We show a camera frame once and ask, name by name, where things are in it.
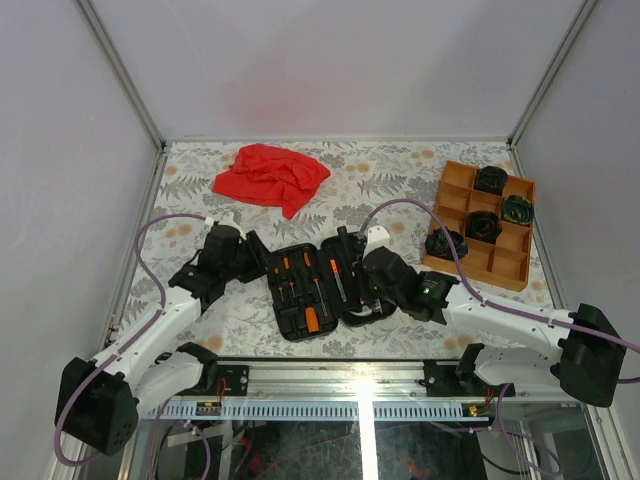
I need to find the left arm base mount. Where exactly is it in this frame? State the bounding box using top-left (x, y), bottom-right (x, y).
top-left (178, 364), bottom-right (250, 398)

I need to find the small orange black screwdriver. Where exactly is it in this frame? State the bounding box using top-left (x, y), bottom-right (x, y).
top-left (282, 256), bottom-right (297, 304)

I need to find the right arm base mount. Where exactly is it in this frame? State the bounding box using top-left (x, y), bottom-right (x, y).
top-left (422, 360), bottom-right (506, 398)

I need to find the orange handled tool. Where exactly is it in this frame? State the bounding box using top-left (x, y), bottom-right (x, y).
top-left (304, 307), bottom-right (320, 334)

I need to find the black plastic tool case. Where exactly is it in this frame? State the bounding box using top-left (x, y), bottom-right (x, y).
top-left (267, 233), bottom-right (397, 342)

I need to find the blue green rolled cloth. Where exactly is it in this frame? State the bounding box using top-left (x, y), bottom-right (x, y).
top-left (501, 195), bottom-right (535, 227)

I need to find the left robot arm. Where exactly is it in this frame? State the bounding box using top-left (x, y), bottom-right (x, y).
top-left (54, 222), bottom-right (270, 465)

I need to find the dark rolled cloth top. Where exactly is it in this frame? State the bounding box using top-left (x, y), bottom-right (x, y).
top-left (474, 166), bottom-right (509, 196)

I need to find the steel claw hammer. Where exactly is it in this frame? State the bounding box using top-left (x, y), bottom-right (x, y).
top-left (337, 226), bottom-right (381, 325)

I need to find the black orange rolled cloth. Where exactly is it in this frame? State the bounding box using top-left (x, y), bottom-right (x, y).
top-left (465, 211), bottom-right (502, 244)

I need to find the dark floral rolled cloth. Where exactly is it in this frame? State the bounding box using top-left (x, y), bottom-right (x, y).
top-left (425, 228), bottom-right (469, 261)

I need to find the aluminium front rail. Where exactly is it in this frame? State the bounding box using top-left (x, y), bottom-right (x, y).
top-left (74, 358), bottom-right (614, 401)

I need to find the wooden compartment tray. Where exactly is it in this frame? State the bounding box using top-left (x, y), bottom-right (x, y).
top-left (423, 161), bottom-right (536, 292)

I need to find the metal file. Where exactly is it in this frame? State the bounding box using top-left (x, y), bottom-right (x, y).
top-left (329, 258), bottom-right (347, 303)

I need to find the red crumpled cloth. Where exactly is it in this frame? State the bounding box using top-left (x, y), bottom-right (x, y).
top-left (212, 144), bottom-right (331, 220)

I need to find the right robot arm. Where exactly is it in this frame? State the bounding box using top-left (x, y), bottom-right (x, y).
top-left (362, 247), bottom-right (626, 407)

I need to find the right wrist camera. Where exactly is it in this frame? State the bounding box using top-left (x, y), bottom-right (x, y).
top-left (363, 226), bottom-right (390, 257)

